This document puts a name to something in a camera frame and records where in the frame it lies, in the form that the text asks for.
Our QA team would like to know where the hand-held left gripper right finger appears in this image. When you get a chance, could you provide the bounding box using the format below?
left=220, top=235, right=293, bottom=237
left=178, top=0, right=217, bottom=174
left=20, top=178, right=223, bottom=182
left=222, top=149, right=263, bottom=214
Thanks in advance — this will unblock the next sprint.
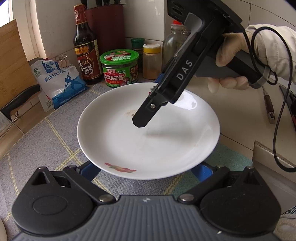
left=177, top=162, right=264, bottom=205

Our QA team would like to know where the person's right hand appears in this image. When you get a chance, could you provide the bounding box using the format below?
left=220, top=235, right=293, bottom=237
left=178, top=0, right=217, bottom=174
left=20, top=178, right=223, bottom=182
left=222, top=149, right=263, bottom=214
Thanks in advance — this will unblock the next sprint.
left=207, top=24, right=255, bottom=93

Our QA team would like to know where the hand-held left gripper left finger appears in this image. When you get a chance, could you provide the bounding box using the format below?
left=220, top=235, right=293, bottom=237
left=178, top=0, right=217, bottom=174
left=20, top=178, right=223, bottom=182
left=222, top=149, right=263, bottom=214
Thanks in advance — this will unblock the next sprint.
left=30, top=161, right=116, bottom=205

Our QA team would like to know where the wooden cutting board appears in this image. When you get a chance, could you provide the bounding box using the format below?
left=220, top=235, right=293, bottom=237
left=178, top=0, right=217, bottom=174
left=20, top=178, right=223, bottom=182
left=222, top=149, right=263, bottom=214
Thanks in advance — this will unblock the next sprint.
left=0, top=19, right=41, bottom=110

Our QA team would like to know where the spice bottle with green lid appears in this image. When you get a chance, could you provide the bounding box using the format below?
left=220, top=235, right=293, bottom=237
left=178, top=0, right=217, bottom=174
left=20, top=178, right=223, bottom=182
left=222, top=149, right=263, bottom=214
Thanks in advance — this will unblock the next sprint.
left=131, top=38, right=145, bottom=79

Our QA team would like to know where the person's right forearm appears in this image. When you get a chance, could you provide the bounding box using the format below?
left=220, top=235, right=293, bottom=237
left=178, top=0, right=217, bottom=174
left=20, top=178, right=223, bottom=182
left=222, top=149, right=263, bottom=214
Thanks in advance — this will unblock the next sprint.
left=245, top=23, right=296, bottom=87

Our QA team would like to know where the black cable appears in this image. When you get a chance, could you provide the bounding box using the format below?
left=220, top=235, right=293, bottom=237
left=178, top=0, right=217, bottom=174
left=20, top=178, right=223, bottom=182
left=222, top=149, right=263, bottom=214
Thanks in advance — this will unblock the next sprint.
left=244, top=27, right=296, bottom=173

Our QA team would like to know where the grey and teal checked mat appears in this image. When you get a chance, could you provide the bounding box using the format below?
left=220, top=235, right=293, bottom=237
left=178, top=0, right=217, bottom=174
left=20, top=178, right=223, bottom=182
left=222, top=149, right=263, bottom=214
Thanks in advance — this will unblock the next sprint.
left=0, top=83, right=253, bottom=232

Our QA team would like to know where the green sauce jar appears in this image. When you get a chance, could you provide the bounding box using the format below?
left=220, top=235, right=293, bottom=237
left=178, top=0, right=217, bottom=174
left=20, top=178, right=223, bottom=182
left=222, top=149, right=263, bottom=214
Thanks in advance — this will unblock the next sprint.
left=100, top=49, right=139, bottom=88

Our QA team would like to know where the black-handled kitchen knife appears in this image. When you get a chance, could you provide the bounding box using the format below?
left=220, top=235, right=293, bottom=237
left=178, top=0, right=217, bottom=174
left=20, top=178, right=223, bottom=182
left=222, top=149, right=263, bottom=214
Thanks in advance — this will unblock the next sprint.
left=0, top=84, right=41, bottom=139

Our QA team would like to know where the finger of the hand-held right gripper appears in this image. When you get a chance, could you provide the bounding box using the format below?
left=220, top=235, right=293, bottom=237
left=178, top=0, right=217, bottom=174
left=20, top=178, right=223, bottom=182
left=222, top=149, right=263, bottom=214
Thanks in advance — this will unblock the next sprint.
left=148, top=75, right=163, bottom=94
left=132, top=87, right=176, bottom=128

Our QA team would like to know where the dark red knife block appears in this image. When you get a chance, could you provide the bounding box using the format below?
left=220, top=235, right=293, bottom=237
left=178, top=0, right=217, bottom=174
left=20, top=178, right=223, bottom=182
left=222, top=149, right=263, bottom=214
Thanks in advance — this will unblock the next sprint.
left=84, top=3, right=126, bottom=77

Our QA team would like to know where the white and blue salt bag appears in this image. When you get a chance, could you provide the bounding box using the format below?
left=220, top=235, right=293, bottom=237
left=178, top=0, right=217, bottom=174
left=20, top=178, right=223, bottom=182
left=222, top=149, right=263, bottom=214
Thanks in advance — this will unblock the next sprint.
left=30, top=59, right=90, bottom=112

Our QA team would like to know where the spice jar with yellow lid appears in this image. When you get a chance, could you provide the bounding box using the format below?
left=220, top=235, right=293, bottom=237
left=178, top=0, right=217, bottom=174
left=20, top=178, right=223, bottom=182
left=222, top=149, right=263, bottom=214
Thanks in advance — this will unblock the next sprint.
left=143, top=44, right=162, bottom=79

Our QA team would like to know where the dark vinegar bottle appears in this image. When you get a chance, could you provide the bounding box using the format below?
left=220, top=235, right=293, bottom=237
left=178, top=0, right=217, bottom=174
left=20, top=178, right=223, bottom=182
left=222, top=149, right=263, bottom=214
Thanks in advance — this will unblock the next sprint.
left=73, top=4, right=103, bottom=85

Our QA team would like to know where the white plate with small stain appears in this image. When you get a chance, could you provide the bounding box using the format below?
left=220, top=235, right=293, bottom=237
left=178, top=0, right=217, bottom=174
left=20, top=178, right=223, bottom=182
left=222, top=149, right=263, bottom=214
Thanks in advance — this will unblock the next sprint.
left=77, top=83, right=221, bottom=179

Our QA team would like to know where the glass bottle with red cap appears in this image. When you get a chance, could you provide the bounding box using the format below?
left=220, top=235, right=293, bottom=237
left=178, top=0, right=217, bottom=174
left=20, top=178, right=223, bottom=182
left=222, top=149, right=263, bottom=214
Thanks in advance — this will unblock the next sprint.
left=163, top=20, right=192, bottom=70

